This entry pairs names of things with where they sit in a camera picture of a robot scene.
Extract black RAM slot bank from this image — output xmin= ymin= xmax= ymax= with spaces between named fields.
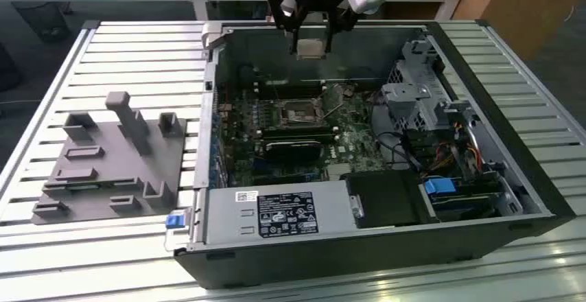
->
xmin=262 ymin=126 xmax=333 ymax=142
xmin=257 ymin=78 xmax=321 ymax=100

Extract black plastic fan shroud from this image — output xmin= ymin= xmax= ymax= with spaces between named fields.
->
xmin=340 ymin=170 xmax=439 ymax=230

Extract black open PC case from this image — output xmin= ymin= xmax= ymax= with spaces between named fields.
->
xmin=172 ymin=19 xmax=576 ymax=291

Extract black graphics card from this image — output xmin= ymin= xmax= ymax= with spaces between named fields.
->
xmin=262 ymin=138 xmax=325 ymax=164

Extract grey parts rack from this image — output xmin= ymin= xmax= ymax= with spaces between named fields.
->
xmin=29 ymin=91 xmax=188 ymax=226

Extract black data wire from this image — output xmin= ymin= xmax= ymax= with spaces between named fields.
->
xmin=372 ymin=130 xmax=424 ymax=173

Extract green motherboard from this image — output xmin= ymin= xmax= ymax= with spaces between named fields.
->
xmin=214 ymin=82 xmax=399 ymax=188

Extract silver metal drive cage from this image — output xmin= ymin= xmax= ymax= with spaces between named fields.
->
xmin=380 ymin=39 xmax=463 ymax=132

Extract CPU socket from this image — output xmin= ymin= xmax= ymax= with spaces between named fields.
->
xmin=277 ymin=98 xmax=328 ymax=127

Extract small silver heat sink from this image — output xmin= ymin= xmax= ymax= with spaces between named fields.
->
xmin=326 ymin=163 xmax=353 ymax=181

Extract grey power supply unit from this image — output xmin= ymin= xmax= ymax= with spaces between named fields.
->
xmin=200 ymin=179 xmax=359 ymax=246

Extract orange and yellow wires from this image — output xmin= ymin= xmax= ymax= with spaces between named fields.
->
xmin=433 ymin=143 xmax=484 ymax=174

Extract blue disk carrier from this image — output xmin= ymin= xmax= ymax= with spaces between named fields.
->
xmin=423 ymin=176 xmax=457 ymax=198

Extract black hard disk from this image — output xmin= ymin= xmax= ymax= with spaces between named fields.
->
xmin=429 ymin=191 xmax=503 ymax=219

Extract wooden cabinet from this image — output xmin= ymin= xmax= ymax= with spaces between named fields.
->
xmin=449 ymin=0 xmax=586 ymax=62

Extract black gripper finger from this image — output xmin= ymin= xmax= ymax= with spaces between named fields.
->
xmin=321 ymin=0 xmax=359 ymax=54
xmin=266 ymin=0 xmax=302 ymax=55

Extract grey case handle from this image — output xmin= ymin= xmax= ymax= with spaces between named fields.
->
xmin=200 ymin=21 xmax=232 ymax=51

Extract silver CPU with green edge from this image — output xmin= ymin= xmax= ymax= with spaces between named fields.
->
xmin=296 ymin=38 xmax=328 ymax=62

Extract black waste bin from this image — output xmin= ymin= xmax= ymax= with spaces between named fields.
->
xmin=9 ymin=0 xmax=73 ymax=44

